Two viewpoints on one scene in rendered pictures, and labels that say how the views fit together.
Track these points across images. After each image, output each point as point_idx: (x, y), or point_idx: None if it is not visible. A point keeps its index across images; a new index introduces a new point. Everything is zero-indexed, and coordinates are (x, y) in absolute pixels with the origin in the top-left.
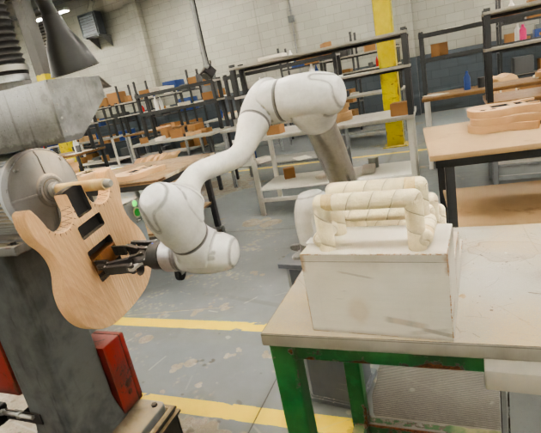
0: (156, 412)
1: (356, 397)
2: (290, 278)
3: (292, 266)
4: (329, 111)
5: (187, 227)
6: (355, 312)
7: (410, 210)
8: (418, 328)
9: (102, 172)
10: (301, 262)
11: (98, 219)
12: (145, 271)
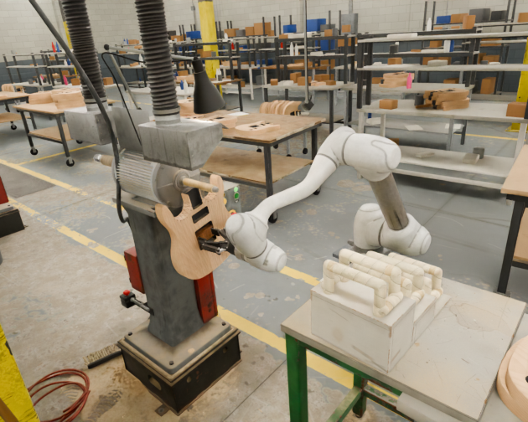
0: (224, 329)
1: None
2: None
3: None
4: (381, 171)
5: (251, 245)
6: (336, 334)
7: (375, 293)
8: (369, 359)
9: (214, 177)
10: (310, 294)
11: (205, 209)
12: None
